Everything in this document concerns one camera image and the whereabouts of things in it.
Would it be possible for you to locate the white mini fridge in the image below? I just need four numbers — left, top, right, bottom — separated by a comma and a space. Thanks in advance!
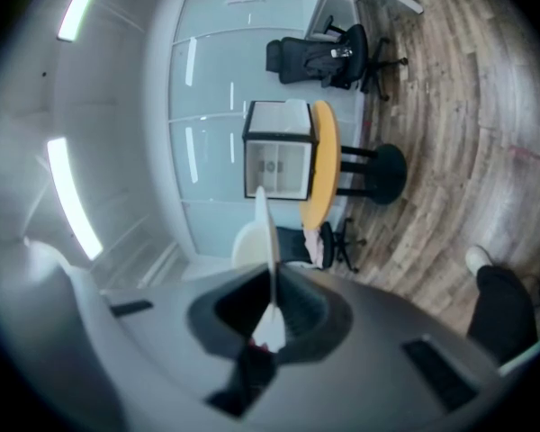
241, 99, 320, 202

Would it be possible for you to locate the round orange table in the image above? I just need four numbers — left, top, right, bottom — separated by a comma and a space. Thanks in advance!
299, 100, 409, 232

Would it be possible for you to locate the long ceiling light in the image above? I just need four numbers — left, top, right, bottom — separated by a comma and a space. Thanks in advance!
57, 0, 109, 42
46, 137, 104, 261

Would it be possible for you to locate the person's white shoe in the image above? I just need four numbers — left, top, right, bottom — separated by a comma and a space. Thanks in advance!
464, 245, 494, 280

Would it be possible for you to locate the person's black trouser leg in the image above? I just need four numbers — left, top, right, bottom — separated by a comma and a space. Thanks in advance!
466, 263, 540, 365

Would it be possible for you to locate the black jacket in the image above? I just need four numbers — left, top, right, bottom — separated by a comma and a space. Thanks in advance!
279, 36, 355, 90

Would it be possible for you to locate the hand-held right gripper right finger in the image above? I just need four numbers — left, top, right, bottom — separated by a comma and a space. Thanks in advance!
247, 265, 509, 432

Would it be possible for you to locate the black office chair with headrest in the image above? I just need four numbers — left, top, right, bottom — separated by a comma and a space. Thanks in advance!
274, 220, 368, 274
265, 14, 409, 103

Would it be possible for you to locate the beige cloth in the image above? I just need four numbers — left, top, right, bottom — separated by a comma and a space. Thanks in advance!
301, 228, 326, 267

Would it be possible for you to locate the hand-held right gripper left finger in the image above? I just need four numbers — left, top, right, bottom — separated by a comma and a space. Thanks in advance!
101, 263, 272, 432

